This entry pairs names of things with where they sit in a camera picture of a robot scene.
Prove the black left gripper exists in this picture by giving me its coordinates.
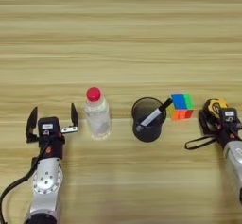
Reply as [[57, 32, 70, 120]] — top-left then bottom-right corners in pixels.
[[26, 102, 79, 160]]

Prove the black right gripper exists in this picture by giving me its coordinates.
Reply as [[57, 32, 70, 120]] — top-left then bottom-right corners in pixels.
[[198, 109, 242, 150]]

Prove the yellow tape measure with strap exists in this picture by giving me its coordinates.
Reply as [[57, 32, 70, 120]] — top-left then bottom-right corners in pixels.
[[184, 98, 231, 151]]

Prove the clear bottle with red cap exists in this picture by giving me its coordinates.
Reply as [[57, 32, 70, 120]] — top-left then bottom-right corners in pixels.
[[83, 86, 112, 141]]

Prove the white marker with black cap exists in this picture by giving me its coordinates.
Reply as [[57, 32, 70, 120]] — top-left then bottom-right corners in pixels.
[[135, 97, 174, 132]]

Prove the black mesh pen cup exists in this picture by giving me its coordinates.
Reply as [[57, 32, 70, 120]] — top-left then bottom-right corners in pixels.
[[130, 96, 167, 143]]

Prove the left gripper labelled black box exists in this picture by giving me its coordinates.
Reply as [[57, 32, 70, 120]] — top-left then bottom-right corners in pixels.
[[37, 116, 61, 138]]

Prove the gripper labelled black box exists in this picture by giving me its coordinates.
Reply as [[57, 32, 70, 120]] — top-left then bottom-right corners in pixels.
[[220, 107, 239, 126], [37, 116, 61, 138]]

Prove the right gripper labelled black box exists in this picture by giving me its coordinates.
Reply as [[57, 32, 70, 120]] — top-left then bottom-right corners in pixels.
[[220, 107, 239, 126]]

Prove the multicoloured puzzle cube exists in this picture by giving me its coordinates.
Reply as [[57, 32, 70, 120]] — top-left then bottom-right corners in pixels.
[[166, 92, 195, 121]]

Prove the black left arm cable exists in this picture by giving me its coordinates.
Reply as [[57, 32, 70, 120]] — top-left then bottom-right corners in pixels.
[[0, 137, 53, 224]]

